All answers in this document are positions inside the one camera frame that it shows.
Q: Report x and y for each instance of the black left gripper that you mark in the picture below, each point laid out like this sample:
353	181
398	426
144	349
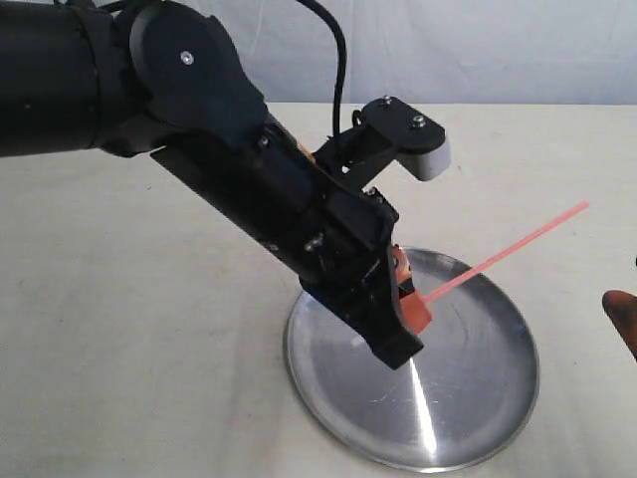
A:
314	214

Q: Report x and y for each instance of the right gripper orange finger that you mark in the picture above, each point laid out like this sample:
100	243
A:
620	308

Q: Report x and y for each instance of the thin orange straw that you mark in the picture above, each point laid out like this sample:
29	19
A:
481	268

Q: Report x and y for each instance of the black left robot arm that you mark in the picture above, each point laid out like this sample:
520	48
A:
160	78

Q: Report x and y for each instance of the round metal plate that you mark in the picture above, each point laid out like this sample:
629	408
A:
463	398

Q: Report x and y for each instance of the white backdrop cloth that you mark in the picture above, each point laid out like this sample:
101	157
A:
443	52

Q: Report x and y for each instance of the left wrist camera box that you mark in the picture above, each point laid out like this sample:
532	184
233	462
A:
419	143

